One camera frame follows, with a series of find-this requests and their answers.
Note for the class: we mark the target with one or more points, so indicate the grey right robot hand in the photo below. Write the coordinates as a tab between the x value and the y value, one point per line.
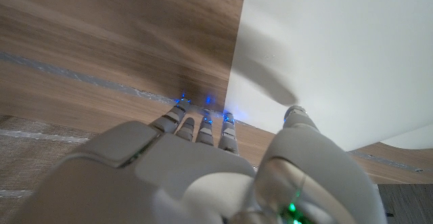
189	170

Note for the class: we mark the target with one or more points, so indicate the cream paper file folder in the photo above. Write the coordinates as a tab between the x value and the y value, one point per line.
338	48

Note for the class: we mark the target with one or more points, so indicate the grey tape outline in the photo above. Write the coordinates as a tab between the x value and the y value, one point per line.
84	78

